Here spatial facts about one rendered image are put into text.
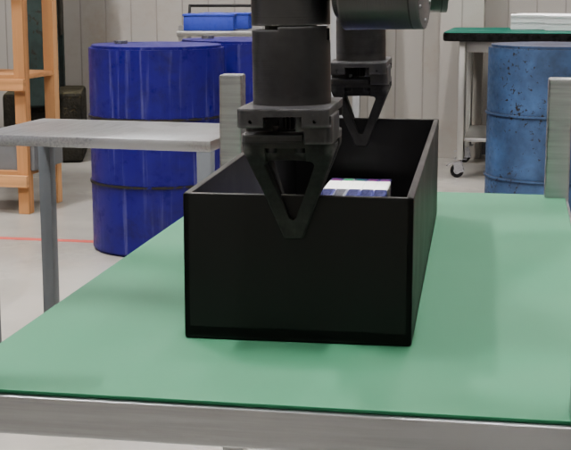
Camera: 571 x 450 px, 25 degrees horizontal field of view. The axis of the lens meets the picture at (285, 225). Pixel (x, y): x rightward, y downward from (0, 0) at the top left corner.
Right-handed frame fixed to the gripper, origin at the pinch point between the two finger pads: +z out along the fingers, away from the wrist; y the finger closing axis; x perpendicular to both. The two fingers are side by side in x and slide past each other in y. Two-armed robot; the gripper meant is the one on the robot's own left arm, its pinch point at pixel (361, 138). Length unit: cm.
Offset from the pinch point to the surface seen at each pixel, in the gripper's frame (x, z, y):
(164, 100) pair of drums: 124, 34, 408
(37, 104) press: 284, 63, 697
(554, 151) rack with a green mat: -22.9, 3.3, 14.4
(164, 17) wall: 222, 10, 810
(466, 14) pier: -3, 9, 773
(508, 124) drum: -27, 50, 457
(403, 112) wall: 42, 80, 802
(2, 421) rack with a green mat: 17, 10, -72
